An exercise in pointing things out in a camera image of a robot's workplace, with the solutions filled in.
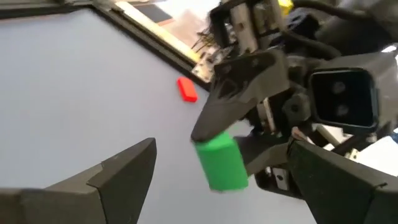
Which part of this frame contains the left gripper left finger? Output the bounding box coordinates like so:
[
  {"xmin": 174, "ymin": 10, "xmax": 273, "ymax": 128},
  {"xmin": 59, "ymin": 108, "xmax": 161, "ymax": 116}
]
[{"xmin": 0, "ymin": 137, "xmax": 158, "ymax": 224}]

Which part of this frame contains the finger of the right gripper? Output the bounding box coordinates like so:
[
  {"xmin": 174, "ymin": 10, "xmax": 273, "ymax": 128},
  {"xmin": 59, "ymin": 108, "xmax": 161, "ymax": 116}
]
[
  {"xmin": 190, "ymin": 49, "xmax": 290, "ymax": 143},
  {"xmin": 234, "ymin": 136, "xmax": 289, "ymax": 177}
]

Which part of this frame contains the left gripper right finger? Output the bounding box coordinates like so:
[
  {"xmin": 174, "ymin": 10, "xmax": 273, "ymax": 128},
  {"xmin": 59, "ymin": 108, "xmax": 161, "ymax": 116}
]
[{"xmin": 287, "ymin": 139, "xmax": 398, "ymax": 224}]

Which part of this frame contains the long green block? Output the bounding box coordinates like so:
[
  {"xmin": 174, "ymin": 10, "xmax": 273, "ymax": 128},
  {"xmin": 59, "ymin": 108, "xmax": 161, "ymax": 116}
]
[{"xmin": 192, "ymin": 131, "xmax": 249, "ymax": 192}]

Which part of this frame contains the small red block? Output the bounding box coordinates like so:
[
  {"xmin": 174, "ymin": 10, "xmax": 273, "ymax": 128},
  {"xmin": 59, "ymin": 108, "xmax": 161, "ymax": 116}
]
[{"xmin": 176, "ymin": 76, "xmax": 199, "ymax": 103}]

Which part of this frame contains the yellow tag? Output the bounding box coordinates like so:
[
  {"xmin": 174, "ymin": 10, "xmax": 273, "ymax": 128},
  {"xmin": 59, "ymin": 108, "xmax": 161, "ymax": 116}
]
[{"xmin": 278, "ymin": 0, "xmax": 295, "ymax": 15}]

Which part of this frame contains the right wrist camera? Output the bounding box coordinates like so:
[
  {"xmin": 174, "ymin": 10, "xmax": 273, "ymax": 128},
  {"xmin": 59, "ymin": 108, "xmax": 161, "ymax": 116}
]
[{"xmin": 308, "ymin": 51, "xmax": 398, "ymax": 135}]

